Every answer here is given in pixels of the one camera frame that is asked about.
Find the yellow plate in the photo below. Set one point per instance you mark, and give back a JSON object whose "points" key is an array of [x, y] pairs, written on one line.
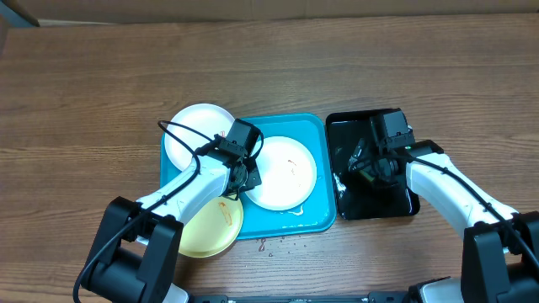
{"points": [[213, 229]]}

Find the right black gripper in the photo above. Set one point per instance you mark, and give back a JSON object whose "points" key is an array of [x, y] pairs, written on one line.
{"points": [[363, 162]]}

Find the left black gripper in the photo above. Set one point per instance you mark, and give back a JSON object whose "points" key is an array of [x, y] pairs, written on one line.
{"points": [[254, 178]]}

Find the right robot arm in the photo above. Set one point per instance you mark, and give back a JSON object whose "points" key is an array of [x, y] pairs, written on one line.
{"points": [[500, 244]]}

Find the green yellow sponge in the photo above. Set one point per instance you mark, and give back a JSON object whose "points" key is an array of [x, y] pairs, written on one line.
{"points": [[369, 174]]}

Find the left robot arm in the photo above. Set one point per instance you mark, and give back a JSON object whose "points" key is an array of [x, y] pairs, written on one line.
{"points": [[133, 255]]}

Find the white plate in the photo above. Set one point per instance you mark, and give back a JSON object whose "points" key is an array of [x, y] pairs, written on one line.
{"points": [[208, 119], [288, 174]]}

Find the teal plastic tray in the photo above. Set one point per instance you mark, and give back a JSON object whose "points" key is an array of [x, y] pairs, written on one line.
{"points": [[317, 213]]}

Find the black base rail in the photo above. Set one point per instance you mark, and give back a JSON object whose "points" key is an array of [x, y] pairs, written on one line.
{"points": [[373, 297]]}

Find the black plastic tray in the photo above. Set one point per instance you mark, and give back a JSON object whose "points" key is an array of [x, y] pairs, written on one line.
{"points": [[355, 199]]}

